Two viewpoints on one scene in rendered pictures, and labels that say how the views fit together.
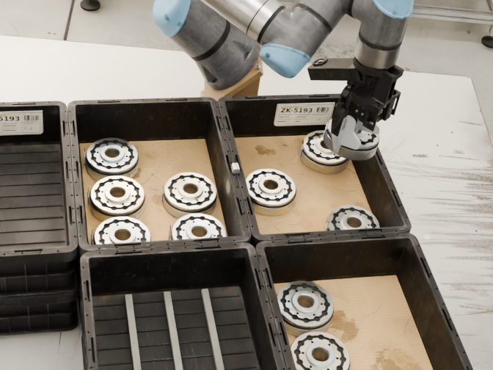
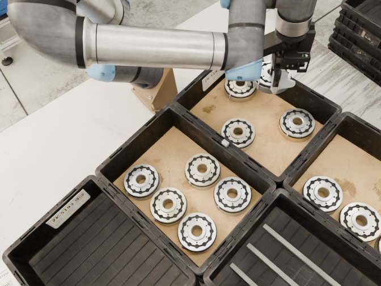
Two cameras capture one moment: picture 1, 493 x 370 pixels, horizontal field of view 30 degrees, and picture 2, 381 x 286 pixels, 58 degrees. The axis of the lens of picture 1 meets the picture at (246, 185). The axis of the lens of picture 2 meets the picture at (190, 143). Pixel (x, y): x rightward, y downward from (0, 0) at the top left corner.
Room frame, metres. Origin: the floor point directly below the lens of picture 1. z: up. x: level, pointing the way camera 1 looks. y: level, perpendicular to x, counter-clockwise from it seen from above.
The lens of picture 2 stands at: (0.89, 0.25, 1.76)
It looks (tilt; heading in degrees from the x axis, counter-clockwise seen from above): 61 degrees down; 341
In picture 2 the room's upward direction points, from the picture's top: 11 degrees counter-clockwise
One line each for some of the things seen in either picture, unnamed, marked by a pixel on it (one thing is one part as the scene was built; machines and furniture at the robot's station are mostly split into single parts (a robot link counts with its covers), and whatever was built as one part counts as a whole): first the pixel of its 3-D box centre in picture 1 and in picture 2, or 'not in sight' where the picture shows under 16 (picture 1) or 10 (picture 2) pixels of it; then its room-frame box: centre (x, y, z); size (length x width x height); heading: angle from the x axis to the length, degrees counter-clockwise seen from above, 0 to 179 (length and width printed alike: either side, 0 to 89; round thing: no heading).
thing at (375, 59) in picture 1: (378, 48); (293, 18); (1.32, -0.18, 1.21); 0.08 x 0.08 x 0.05
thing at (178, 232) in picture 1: (199, 233); (232, 194); (1.16, 0.07, 0.86); 0.10 x 0.10 x 0.01
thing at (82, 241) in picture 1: (154, 170); (182, 179); (1.24, 0.17, 0.92); 0.40 x 0.30 x 0.02; 17
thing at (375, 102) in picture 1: (370, 88); (291, 46); (1.32, -0.19, 1.13); 0.09 x 0.08 x 0.12; 56
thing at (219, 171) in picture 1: (152, 190); (184, 186); (1.24, 0.17, 0.87); 0.40 x 0.30 x 0.11; 17
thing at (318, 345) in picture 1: (320, 354); (361, 221); (0.93, -0.17, 0.86); 0.05 x 0.05 x 0.01
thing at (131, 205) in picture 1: (117, 194); (168, 204); (1.22, 0.24, 0.86); 0.10 x 0.10 x 0.01
